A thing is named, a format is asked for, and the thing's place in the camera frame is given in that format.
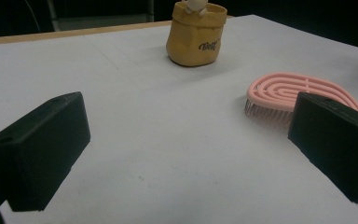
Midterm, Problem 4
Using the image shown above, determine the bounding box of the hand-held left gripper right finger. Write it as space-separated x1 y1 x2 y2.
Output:
287 91 358 204

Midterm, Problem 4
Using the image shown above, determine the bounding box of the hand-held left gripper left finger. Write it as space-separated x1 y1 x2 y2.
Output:
0 91 91 213

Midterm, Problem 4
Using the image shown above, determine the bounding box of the pink hairbrush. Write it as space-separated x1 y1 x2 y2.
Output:
244 72 358 125

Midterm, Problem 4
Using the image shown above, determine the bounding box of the white toy figure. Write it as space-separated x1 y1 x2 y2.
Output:
181 0 209 17

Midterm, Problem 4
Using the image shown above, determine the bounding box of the thin grey cable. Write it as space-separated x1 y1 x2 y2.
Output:
23 0 42 33

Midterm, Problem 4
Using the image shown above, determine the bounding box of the wooden top metal frame table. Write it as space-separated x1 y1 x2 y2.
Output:
46 0 155 32

